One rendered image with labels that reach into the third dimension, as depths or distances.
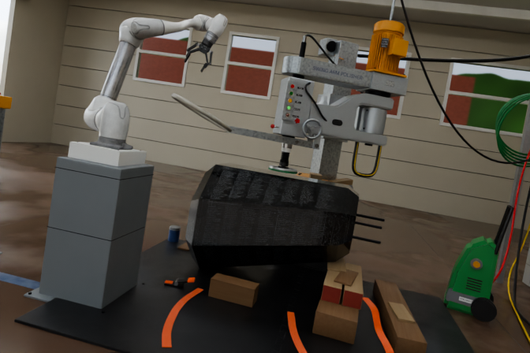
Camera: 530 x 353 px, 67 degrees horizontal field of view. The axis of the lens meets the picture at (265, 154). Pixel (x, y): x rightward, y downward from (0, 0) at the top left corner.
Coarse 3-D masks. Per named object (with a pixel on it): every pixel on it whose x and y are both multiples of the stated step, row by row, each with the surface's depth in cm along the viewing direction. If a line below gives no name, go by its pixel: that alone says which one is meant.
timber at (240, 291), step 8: (216, 280) 257; (224, 280) 259; (232, 280) 261; (240, 280) 263; (216, 288) 257; (224, 288) 256; (232, 288) 255; (240, 288) 254; (248, 288) 252; (256, 288) 256; (216, 296) 258; (224, 296) 256; (232, 296) 255; (240, 296) 254; (248, 296) 253; (256, 296) 261; (240, 304) 254; (248, 304) 253
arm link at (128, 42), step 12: (120, 36) 253; (132, 36) 252; (120, 48) 252; (132, 48) 255; (120, 60) 251; (120, 72) 251; (108, 84) 249; (120, 84) 253; (96, 96) 249; (108, 96) 249; (96, 108) 243; (84, 120) 250
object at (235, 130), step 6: (234, 132) 284; (240, 132) 285; (246, 132) 286; (252, 132) 287; (258, 132) 288; (264, 132) 289; (258, 138) 288; (264, 138) 289; (270, 138) 290; (276, 138) 291; (282, 138) 292; (288, 138) 293; (294, 138) 295; (294, 144) 295; (300, 144) 296; (306, 144) 297; (312, 144) 298; (318, 144) 295
